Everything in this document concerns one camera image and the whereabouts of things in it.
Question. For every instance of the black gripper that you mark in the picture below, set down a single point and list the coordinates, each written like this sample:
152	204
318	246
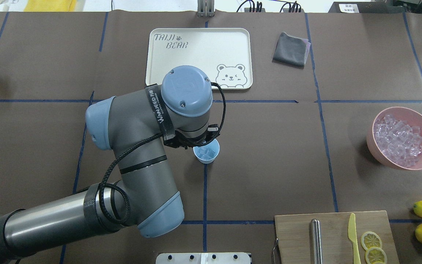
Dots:
186	143

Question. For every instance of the light blue plastic cup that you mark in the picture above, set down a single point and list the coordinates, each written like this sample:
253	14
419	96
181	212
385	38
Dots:
214	145

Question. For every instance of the clear ice cube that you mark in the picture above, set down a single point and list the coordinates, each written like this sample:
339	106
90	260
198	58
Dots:
206	153

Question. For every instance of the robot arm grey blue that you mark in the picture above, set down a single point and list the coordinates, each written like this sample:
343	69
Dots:
138	188

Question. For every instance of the pile of clear ice cubes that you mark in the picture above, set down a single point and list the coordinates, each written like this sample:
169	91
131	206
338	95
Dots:
397	140

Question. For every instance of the cream bear tray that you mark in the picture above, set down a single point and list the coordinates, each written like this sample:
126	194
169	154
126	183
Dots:
223	54

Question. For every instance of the grey folded cloth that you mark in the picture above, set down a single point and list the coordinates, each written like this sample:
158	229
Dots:
291	50

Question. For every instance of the bamboo cutting board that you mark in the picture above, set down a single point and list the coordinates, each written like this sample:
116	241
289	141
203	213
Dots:
295	244

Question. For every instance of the steel muddler black tip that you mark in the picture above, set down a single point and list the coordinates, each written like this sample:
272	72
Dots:
316	243

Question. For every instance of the yellow cloth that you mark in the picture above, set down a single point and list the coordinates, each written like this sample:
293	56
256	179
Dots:
50	6

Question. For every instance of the yellow plastic knife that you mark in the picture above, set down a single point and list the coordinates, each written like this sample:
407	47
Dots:
352	236

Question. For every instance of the pink bowl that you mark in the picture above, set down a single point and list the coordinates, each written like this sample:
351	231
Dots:
413	118

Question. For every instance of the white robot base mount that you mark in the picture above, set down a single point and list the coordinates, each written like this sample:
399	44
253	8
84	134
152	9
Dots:
204	258

